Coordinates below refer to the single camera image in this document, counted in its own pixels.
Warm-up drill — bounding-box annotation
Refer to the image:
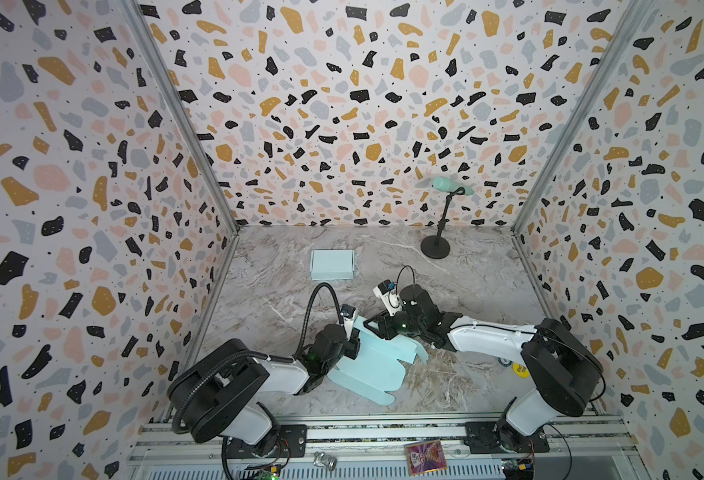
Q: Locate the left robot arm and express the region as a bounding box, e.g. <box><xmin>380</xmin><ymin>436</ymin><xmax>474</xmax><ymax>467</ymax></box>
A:
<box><xmin>168</xmin><ymin>324</ymin><xmax>360</xmax><ymax>455</ymax></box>

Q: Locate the yellow round sticker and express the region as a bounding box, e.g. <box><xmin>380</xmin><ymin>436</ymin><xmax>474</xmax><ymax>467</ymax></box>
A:
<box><xmin>512</xmin><ymin>363</ymin><xmax>531</xmax><ymax>378</ymax></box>

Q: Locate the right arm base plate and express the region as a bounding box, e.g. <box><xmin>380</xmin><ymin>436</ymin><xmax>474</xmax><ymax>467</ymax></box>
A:
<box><xmin>464</xmin><ymin>421</ymin><xmax>550</xmax><ymax>454</ymax></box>

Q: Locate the small metal clip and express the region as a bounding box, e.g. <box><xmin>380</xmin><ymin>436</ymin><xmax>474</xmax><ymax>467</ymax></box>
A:
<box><xmin>313</xmin><ymin>451</ymin><xmax>338</xmax><ymax>472</ymax></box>

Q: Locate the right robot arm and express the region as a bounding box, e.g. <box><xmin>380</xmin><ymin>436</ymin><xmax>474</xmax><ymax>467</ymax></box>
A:
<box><xmin>368</xmin><ymin>280</ymin><xmax>604</xmax><ymax>444</ymax></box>

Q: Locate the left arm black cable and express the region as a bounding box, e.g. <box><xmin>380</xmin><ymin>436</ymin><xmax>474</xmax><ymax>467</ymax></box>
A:
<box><xmin>170</xmin><ymin>281</ymin><xmax>344</xmax><ymax>436</ymax></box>

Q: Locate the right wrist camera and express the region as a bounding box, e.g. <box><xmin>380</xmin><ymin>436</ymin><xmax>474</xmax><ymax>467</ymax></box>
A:
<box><xmin>373</xmin><ymin>280</ymin><xmax>402</xmax><ymax>316</ymax></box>

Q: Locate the aluminium mounting rail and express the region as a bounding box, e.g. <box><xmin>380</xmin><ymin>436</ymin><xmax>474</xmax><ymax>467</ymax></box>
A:
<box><xmin>125</xmin><ymin>413</ymin><xmax>650</xmax><ymax>479</ymax></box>

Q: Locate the colourful square card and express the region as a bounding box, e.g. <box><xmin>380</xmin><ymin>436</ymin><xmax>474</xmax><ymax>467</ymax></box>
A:
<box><xmin>405</xmin><ymin>440</ymin><xmax>447</xmax><ymax>476</ymax></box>

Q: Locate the circuit board right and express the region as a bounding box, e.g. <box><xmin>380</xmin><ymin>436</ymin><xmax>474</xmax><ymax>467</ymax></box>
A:
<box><xmin>502</xmin><ymin>455</ymin><xmax>535</xmax><ymax>480</ymax></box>

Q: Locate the mint green microphone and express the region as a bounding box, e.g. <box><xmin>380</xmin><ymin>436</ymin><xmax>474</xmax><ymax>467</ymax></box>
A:
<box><xmin>432</xmin><ymin>177</ymin><xmax>475</xmax><ymax>196</ymax></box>

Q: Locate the black microphone stand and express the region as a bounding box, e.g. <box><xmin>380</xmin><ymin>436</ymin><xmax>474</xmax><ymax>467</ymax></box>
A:
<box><xmin>421</xmin><ymin>187</ymin><xmax>466</xmax><ymax>260</ymax></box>

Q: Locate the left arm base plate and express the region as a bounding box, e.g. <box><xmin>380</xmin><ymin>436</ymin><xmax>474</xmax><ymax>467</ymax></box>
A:
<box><xmin>225</xmin><ymin>424</ymin><xmax>308</xmax><ymax>460</ymax></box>

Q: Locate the mint paper box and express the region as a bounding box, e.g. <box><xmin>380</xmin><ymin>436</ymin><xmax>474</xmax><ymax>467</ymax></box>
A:
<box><xmin>327</xmin><ymin>316</ymin><xmax>429</xmax><ymax>405</ymax></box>
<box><xmin>310</xmin><ymin>249</ymin><xmax>355</xmax><ymax>281</ymax></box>

